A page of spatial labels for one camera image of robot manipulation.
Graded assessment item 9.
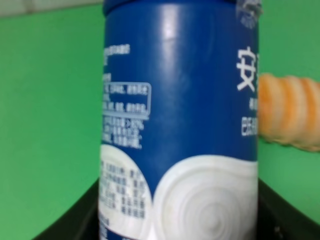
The orange striped bread loaf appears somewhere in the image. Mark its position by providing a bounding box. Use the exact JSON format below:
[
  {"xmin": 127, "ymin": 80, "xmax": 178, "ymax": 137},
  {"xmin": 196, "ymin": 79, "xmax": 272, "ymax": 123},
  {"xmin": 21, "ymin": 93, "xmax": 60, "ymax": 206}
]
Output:
[{"xmin": 257, "ymin": 73, "xmax": 320, "ymax": 152}]

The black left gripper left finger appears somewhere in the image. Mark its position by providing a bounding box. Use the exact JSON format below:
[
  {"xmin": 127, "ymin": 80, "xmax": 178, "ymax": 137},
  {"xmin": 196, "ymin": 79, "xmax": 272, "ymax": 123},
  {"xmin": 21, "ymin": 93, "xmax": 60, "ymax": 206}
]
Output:
[{"xmin": 34, "ymin": 180, "xmax": 99, "ymax": 240}]

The blue and white yogurt bottle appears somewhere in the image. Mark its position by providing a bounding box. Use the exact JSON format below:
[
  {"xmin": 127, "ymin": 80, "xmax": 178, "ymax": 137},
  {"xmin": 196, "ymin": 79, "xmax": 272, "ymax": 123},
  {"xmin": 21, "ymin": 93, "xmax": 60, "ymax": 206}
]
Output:
[{"xmin": 98, "ymin": 0, "xmax": 262, "ymax": 240}]

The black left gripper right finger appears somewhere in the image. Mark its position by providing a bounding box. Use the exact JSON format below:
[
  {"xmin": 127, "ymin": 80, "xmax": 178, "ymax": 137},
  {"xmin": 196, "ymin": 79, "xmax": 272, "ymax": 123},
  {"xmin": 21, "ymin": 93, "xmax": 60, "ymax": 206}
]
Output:
[{"xmin": 257, "ymin": 179, "xmax": 320, "ymax": 240}]

